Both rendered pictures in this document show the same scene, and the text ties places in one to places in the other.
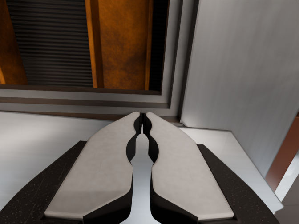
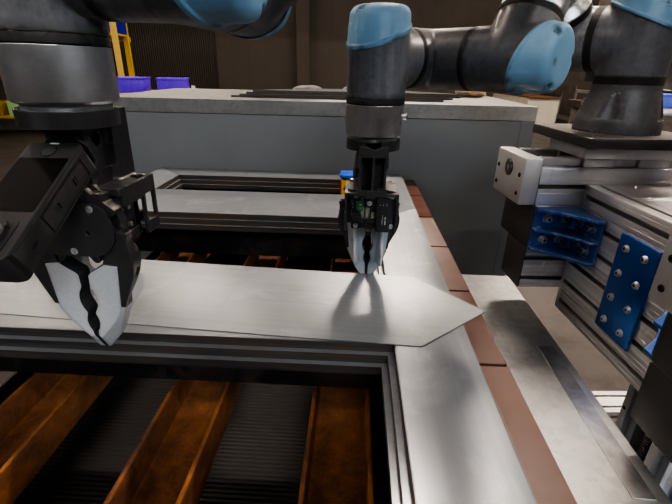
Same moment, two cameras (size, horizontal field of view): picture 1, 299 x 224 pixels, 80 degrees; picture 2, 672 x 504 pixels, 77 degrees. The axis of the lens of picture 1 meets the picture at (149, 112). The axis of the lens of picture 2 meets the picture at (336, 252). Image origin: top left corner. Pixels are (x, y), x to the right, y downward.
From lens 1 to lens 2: 0.68 m
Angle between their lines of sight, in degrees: 94
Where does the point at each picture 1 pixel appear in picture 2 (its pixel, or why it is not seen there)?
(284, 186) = not seen: outside the picture
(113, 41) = not seen: hidden behind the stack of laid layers
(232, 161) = (421, 286)
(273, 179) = (478, 321)
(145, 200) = (371, 303)
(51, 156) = (314, 282)
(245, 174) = (435, 292)
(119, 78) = not seen: hidden behind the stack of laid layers
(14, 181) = (285, 291)
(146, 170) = (370, 289)
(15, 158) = (294, 283)
